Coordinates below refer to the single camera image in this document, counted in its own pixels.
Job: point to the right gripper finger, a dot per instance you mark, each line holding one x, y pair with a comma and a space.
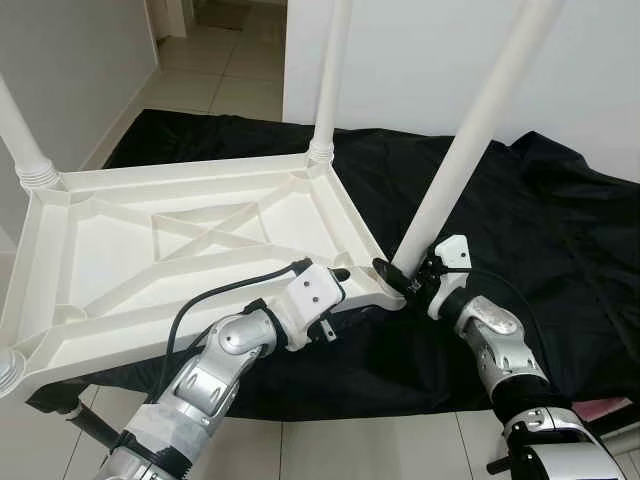
390, 274

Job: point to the white plastic table top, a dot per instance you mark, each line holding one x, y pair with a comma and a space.
120, 250

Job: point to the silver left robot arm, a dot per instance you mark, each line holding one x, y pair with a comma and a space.
205, 375

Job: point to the black cloth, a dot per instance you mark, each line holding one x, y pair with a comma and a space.
560, 300

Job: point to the pink cushion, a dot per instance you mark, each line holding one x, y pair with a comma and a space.
605, 408

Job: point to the black pole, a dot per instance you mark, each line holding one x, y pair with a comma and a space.
618, 432

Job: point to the black stand leg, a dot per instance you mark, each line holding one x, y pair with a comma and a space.
92, 425

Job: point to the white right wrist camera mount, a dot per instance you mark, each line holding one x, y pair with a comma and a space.
452, 255

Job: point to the white door frame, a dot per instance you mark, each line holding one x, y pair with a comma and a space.
178, 15

